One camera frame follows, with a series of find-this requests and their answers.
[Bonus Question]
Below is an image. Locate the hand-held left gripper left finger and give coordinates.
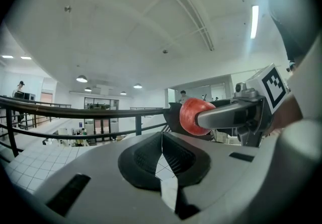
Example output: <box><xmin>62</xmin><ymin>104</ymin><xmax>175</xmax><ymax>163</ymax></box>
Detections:
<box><xmin>32</xmin><ymin>132</ymin><xmax>182</xmax><ymax>224</ymax></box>

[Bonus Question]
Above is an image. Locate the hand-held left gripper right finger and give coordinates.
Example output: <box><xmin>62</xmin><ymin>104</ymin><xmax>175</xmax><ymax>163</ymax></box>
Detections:
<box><xmin>163</xmin><ymin>119</ymin><xmax>322</xmax><ymax>224</ymax></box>

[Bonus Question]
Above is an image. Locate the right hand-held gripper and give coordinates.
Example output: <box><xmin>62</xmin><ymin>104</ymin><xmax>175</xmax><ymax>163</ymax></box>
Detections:
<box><xmin>197</xmin><ymin>63</ymin><xmax>287</xmax><ymax>148</ymax></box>

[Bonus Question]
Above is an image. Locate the red apple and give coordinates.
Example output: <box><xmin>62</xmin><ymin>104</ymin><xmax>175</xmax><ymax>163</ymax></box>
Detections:
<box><xmin>179</xmin><ymin>98</ymin><xmax>217</xmax><ymax>136</ymax></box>

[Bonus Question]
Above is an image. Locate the person's right forearm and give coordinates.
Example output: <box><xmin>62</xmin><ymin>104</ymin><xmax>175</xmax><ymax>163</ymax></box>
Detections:
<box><xmin>270</xmin><ymin>93</ymin><xmax>304</xmax><ymax>136</ymax></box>

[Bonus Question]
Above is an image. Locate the white grid tablecloth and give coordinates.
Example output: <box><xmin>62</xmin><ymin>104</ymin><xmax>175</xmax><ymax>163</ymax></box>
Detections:
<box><xmin>5</xmin><ymin>131</ymin><xmax>178</xmax><ymax>208</ymax></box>

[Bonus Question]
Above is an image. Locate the black metal railing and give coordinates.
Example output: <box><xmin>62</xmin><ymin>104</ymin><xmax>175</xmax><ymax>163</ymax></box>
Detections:
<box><xmin>0</xmin><ymin>96</ymin><xmax>172</xmax><ymax>158</ymax></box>

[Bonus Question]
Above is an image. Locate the long ceiling tube light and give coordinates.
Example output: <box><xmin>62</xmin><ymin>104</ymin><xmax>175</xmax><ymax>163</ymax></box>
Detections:
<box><xmin>250</xmin><ymin>5</ymin><xmax>260</xmax><ymax>40</ymax></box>

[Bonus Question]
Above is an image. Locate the person's black clothing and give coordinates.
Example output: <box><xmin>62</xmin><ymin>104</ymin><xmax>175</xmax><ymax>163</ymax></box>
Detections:
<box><xmin>255</xmin><ymin>0</ymin><xmax>322</xmax><ymax>67</ymax></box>

